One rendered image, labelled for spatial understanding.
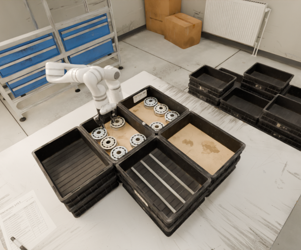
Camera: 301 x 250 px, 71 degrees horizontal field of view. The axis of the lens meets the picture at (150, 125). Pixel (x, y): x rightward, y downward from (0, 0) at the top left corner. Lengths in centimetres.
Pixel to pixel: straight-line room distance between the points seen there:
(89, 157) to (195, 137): 66
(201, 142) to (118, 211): 63
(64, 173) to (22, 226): 34
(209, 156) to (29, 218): 106
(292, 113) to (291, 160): 77
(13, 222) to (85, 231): 41
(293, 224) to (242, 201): 94
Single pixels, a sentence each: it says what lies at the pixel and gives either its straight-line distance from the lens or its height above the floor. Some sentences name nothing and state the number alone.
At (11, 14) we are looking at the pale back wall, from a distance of 370.
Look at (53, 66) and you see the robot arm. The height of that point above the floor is 130.
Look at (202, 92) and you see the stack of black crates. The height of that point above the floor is 48.
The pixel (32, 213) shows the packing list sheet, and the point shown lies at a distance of 143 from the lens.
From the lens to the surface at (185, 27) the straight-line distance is 399.
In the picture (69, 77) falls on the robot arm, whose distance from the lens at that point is 112.
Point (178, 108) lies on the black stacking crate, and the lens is 144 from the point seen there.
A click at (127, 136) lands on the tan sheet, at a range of 136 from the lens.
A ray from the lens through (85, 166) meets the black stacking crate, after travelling 129.
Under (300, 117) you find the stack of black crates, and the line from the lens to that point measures 227.
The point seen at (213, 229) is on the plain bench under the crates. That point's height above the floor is 70.
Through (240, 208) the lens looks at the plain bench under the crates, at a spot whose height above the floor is 70.
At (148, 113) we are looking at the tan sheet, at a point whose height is 83.
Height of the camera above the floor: 185
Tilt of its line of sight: 46 degrees down
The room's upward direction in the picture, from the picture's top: 5 degrees counter-clockwise
